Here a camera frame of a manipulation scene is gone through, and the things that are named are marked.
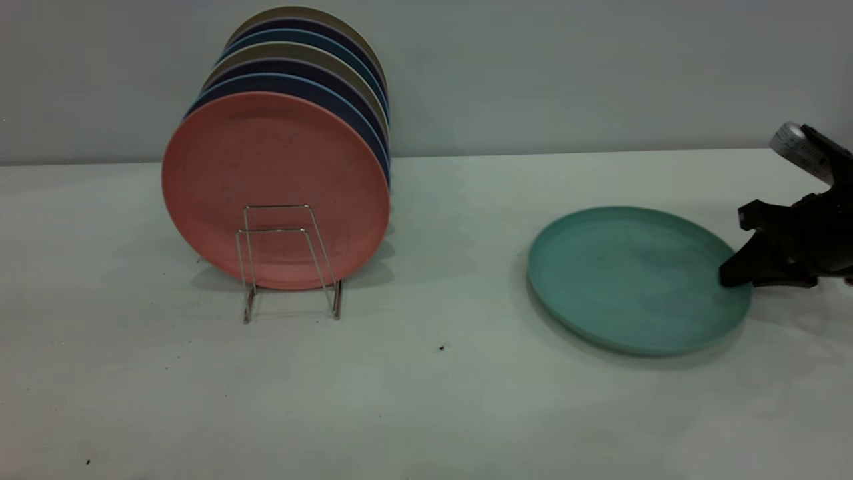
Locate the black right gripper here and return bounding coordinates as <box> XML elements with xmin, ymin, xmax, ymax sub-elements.
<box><xmin>719</xmin><ymin>187</ymin><xmax>853</xmax><ymax>289</ymax></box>

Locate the green plate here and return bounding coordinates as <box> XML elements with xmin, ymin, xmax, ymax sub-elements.
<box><xmin>528</xmin><ymin>205</ymin><xmax>754</xmax><ymax>357</ymax></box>

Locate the navy blue plate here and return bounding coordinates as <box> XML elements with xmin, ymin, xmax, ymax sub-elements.
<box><xmin>185</xmin><ymin>72</ymin><xmax>392</xmax><ymax>194</ymax></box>

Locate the dark purple plate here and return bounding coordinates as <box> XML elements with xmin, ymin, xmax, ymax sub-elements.
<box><xmin>202</xmin><ymin>57</ymin><xmax>390</xmax><ymax>144</ymax></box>
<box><xmin>230</xmin><ymin>17</ymin><xmax>387</xmax><ymax>84</ymax></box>

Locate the pink plate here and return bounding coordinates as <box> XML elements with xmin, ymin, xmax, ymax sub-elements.
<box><xmin>162</xmin><ymin>91</ymin><xmax>391</xmax><ymax>291</ymax></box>

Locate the teal blue plate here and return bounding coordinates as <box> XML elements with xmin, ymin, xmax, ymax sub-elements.
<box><xmin>219</xmin><ymin>28</ymin><xmax>389</xmax><ymax>101</ymax></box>

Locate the beige plate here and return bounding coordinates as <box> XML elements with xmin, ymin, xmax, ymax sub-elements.
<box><xmin>212</xmin><ymin>41</ymin><xmax>390</xmax><ymax>127</ymax></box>
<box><xmin>225</xmin><ymin>5</ymin><xmax>387</xmax><ymax>74</ymax></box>

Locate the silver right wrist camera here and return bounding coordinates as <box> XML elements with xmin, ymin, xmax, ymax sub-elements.
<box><xmin>769</xmin><ymin>122</ymin><xmax>853</xmax><ymax>194</ymax></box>

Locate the metal wire plate rack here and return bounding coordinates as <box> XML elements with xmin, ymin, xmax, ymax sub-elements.
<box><xmin>236</xmin><ymin>203</ymin><xmax>344</xmax><ymax>325</ymax></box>

